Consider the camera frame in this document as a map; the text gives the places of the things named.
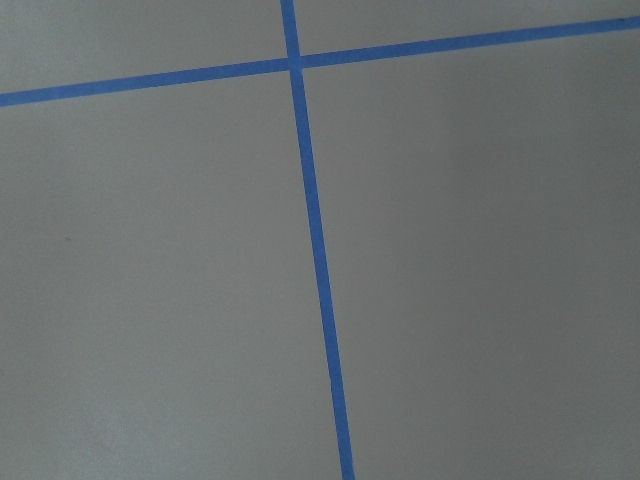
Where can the brown paper table cover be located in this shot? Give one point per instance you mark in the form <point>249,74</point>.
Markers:
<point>319,239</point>

